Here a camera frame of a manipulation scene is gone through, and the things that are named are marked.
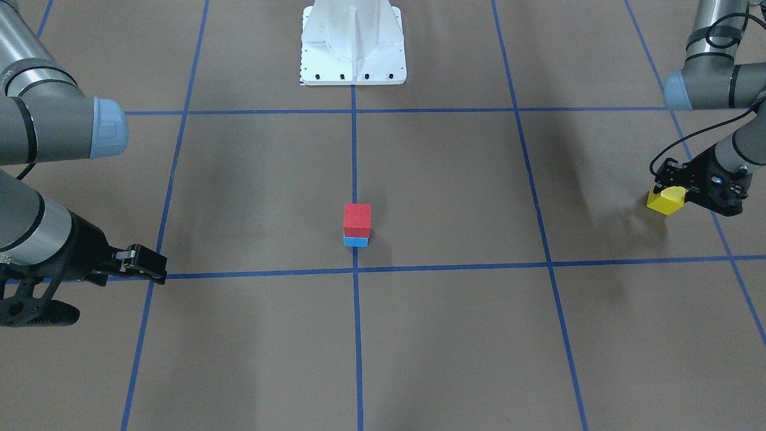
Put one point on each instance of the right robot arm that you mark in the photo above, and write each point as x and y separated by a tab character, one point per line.
47	118

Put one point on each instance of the white pedestal column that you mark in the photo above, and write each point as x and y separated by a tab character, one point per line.
352	43

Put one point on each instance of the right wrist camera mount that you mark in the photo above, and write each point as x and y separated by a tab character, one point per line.
23	309

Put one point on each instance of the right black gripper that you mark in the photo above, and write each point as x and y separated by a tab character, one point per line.
85	242

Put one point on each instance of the blue block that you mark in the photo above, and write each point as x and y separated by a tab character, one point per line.
356	242

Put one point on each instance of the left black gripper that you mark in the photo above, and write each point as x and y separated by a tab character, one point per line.
701	172

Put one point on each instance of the red block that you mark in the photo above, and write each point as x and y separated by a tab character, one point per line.
357	220

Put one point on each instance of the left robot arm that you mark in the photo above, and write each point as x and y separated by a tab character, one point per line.
711	79

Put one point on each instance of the yellow block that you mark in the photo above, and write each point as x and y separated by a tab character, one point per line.
666	201

